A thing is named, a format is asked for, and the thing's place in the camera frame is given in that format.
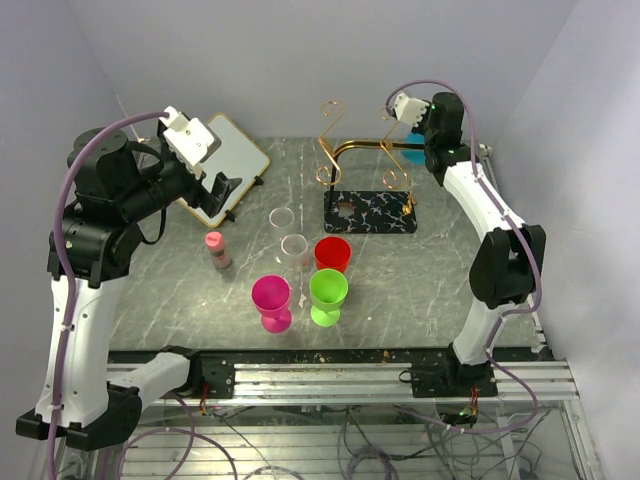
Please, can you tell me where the magenta plastic wine glass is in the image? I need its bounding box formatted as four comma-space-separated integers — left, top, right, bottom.
251, 275, 292, 334

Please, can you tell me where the green plastic wine glass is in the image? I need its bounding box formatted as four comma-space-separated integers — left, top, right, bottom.
309, 269, 349, 327

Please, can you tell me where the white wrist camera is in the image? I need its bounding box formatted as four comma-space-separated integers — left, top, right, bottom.
160, 106, 221, 180
386, 91, 431, 127

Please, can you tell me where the red plastic wine glass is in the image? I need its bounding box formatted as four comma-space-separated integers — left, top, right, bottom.
314, 236, 352, 273

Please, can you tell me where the gold framed whiteboard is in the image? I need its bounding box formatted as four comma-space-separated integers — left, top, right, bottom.
178, 113, 270, 229

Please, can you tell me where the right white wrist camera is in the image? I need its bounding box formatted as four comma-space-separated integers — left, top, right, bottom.
386, 91, 431, 127

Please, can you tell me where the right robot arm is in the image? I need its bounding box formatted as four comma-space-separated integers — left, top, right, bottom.
393, 92, 546, 397

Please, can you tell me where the aluminium mounting rail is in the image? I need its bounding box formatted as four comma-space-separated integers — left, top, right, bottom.
104, 361, 581, 407

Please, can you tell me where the clear wine glass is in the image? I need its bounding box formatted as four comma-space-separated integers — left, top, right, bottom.
268, 207, 297, 239
275, 233, 310, 269

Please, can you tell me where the blue plastic wine glass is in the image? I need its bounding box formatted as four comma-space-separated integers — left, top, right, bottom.
401, 132, 425, 165

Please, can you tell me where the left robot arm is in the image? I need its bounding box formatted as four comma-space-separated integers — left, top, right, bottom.
15, 113, 232, 451

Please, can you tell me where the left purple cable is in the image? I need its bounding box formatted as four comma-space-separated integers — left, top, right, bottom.
45, 109, 171, 480

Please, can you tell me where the rear clear wine glass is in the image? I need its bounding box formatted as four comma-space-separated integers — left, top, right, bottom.
268, 207, 297, 239

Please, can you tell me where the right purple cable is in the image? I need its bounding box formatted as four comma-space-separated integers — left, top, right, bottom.
383, 79, 544, 434

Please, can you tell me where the gold wine glass rack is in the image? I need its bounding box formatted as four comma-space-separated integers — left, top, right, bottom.
316, 100, 420, 235

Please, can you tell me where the front clear wine glass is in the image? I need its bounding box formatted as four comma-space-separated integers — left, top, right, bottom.
275, 233, 310, 269

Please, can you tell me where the pink capped small bottle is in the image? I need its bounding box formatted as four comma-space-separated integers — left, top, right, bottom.
204, 231, 232, 270

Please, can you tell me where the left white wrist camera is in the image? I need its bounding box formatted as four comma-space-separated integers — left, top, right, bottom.
160, 106, 221, 180

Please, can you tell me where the purple cable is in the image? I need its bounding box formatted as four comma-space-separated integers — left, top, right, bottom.
45, 109, 171, 480
383, 79, 544, 434

